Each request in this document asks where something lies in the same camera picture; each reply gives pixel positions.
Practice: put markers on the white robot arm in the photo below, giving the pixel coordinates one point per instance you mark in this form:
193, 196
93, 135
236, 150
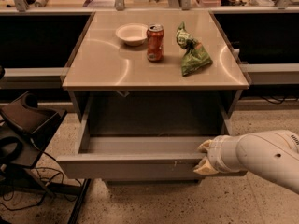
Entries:
271, 155

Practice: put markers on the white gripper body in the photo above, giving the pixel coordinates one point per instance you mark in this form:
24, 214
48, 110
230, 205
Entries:
215, 154

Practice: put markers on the orange soda can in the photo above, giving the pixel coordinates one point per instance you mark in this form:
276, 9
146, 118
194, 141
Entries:
155, 39

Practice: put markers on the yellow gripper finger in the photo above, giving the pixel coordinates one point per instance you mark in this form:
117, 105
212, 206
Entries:
204, 147
204, 167

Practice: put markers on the grey drawer cabinet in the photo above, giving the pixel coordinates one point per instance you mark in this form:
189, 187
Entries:
104, 64

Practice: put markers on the grey top drawer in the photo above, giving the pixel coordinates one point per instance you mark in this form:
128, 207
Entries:
146, 136

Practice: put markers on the white paper bowl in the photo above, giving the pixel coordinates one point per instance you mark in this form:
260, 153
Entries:
132, 34

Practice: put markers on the black frame bar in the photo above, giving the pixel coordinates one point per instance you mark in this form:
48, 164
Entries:
79, 201

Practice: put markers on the dark robot base tray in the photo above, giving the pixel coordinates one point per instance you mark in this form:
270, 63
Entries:
29, 128

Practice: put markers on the green chip bag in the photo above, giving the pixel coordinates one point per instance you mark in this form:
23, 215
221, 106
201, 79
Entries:
195, 56

